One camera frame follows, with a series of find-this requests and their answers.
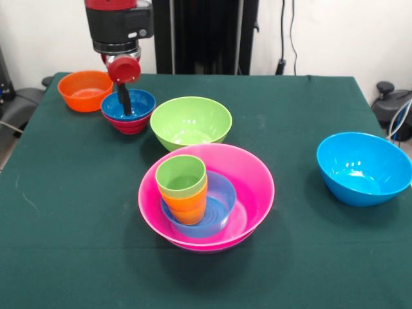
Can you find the small pink bowl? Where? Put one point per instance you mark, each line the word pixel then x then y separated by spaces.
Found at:
pixel 128 127

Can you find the dark blue bowl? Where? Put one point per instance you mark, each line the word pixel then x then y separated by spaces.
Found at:
pixel 141 103

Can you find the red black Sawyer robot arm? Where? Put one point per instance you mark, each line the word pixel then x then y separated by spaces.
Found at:
pixel 112 25

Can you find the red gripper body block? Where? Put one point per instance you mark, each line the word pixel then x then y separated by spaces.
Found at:
pixel 124 71

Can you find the dark green tablecloth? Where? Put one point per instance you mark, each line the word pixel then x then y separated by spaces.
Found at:
pixel 96 257

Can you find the small light blue bowl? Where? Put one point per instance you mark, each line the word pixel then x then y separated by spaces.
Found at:
pixel 222 199

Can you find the large pink bowl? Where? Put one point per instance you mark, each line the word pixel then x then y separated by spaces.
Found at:
pixel 251 180

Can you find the orange cup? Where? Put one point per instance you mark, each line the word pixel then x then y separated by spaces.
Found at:
pixel 190 209

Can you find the purple bowl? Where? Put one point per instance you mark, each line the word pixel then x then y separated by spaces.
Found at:
pixel 209 251

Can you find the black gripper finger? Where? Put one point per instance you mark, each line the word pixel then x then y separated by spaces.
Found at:
pixel 124 96

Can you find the lime green bowl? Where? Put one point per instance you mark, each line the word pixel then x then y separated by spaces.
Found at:
pixel 190 122

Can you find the orange bowl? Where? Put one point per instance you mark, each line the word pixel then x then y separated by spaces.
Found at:
pixel 85 93

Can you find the large light blue bowl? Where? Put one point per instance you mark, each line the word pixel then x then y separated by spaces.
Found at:
pixel 363 154

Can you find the green cup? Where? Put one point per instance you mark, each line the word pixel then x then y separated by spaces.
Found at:
pixel 180 175

